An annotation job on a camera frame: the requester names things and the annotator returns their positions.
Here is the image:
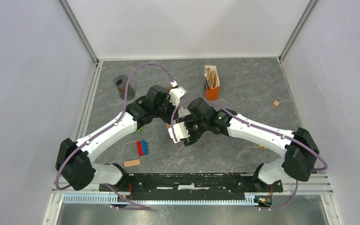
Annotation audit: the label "red blue lego brick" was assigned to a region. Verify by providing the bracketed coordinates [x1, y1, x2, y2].
[137, 140, 149, 156]

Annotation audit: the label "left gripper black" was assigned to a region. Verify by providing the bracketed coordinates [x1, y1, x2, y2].
[153, 96, 181, 125]

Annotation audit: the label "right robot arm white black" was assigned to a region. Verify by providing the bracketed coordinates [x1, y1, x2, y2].
[170, 98, 320, 191]

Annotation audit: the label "purple cable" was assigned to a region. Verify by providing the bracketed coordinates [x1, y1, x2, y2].
[54, 62, 178, 210]
[171, 98, 329, 212]

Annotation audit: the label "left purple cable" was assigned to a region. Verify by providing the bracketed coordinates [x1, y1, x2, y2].
[54, 62, 178, 210]

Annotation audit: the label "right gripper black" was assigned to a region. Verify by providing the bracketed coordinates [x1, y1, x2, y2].
[176, 114, 209, 147]

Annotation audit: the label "small wooden cube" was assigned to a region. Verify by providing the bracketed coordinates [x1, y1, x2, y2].
[272, 100, 280, 108]

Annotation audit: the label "grey glass carafe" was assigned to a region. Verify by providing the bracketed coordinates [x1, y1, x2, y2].
[114, 75, 135, 100]

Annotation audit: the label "green owl toy block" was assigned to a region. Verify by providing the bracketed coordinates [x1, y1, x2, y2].
[133, 127, 144, 134]

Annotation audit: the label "long wooden block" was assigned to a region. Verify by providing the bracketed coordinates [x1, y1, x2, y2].
[124, 159, 141, 167]

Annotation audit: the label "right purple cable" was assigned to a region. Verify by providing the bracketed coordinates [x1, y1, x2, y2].
[171, 98, 329, 212]

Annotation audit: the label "aluminium frame rail front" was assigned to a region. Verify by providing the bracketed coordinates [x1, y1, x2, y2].
[42, 174, 343, 225]

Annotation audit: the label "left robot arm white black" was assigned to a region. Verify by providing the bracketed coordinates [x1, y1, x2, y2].
[55, 85, 186, 191]

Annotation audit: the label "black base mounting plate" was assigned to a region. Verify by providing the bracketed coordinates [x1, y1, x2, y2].
[113, 172, 283, 201]

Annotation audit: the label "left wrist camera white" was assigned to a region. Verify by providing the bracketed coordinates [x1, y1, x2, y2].
[169, 81, 187, 107]

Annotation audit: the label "brown paper filters stack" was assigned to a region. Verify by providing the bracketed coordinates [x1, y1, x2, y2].
[204, 65, 220, 89]

